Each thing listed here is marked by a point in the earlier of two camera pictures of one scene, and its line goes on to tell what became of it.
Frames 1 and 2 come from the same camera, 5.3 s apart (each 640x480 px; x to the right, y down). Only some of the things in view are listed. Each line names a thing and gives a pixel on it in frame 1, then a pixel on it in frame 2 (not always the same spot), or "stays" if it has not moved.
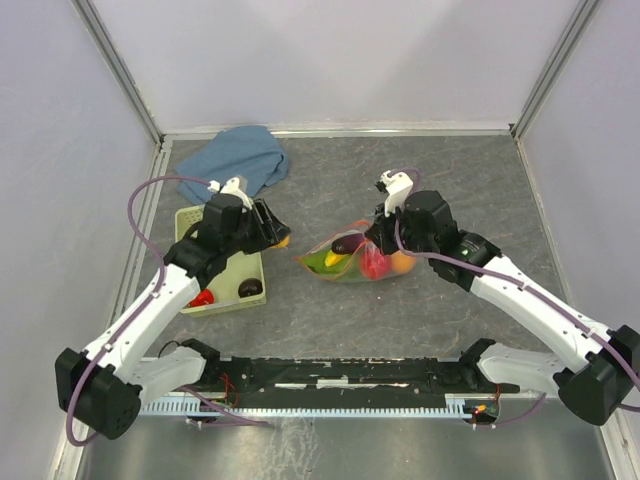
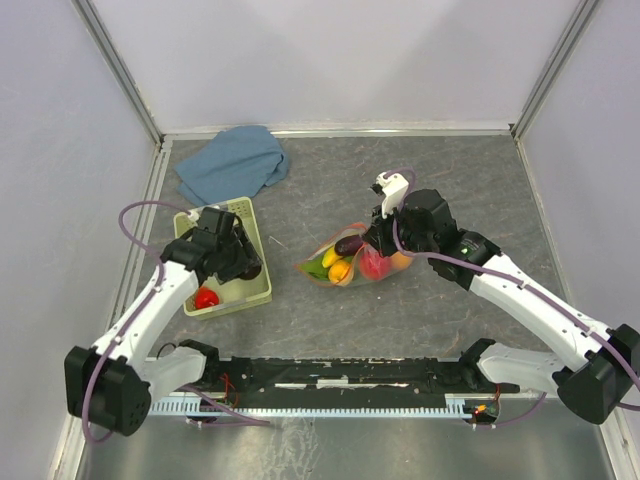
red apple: x=374 y=265 stays
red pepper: x=204 y=297 stays
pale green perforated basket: x=224 y=282 stays
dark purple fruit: x=250 y=286 to x=252 y=273
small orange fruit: x=283 y=244 to x=340 y=272
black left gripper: x=269 y=232 to x=247 y=255
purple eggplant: x=347 y=244 stays
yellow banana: x=332 y=258 stays
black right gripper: x=378 y=230 stays
